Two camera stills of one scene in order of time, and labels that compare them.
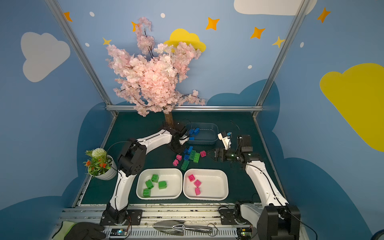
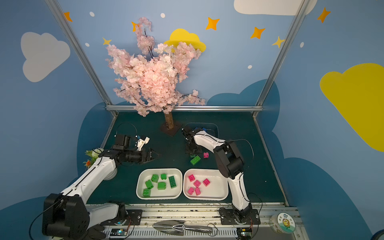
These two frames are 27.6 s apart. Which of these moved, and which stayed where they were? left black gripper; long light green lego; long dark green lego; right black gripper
Moved: right black gripper; left black gripper; long dark green lego
Stayed: long light green lego
